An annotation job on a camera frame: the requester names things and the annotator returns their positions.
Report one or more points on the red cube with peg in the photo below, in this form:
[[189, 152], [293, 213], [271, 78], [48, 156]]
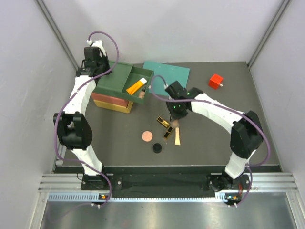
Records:
[[216, 81]]

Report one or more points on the gold black lipstick upper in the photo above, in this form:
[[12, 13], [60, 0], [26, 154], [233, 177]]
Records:
[[163, 122]]

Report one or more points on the aluminium front rail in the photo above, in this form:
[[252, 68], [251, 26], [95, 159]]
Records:
[[67, 187]]

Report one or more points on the gold black lipstick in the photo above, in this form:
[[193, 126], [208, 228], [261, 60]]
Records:
[[163, 122], [168, 132]]

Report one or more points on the three-tier drawer organizer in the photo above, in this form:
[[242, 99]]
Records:
[[108, 91]]

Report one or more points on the pink round compact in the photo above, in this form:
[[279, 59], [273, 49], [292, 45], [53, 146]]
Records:
[[147, 136]]

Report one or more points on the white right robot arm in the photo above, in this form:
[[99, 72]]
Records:
[[244, 129]]

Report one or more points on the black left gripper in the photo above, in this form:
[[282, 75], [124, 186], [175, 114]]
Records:
[[105, 59]]

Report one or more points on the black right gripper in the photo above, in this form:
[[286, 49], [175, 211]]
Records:
[[174, 115]]

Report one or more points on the beige foundation bottle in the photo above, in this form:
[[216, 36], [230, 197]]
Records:
[[175, 123]]

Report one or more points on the green top drawer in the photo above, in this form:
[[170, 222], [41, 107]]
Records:
[[136, 74]]

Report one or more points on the gold black lipstick lower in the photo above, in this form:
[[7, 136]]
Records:
[[168, 132]]

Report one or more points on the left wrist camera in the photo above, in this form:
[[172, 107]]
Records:
[[98, 44]]

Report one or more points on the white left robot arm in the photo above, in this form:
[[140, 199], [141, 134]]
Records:
[[73, 130]]

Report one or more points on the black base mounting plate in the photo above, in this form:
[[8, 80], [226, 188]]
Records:
[[160, 183]]

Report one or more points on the yellow bottom drawer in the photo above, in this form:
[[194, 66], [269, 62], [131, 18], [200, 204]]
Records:
[[129, 107]]

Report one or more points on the orange cream tube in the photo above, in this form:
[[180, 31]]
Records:
[[136, 86]]

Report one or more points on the beige concealer tube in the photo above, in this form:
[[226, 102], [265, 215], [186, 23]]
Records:
[[177, 136]]

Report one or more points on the teal mat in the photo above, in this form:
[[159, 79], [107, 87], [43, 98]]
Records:
[[170, 73]]

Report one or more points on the foundation bottle black cap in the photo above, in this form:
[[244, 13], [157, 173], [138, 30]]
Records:
[[142, 93]]

